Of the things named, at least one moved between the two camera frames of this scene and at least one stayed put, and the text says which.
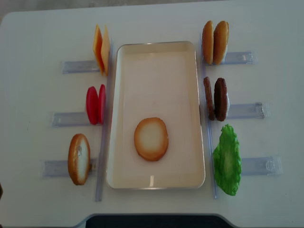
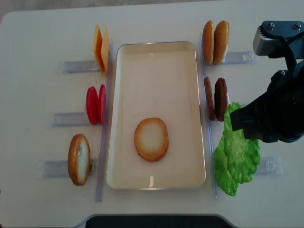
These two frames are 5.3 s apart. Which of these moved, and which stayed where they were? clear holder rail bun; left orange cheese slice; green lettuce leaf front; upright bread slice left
Moved: green lettuce leaf front
Stayed: upright bread slice left; clear holder rail bun; left orange cheese slice
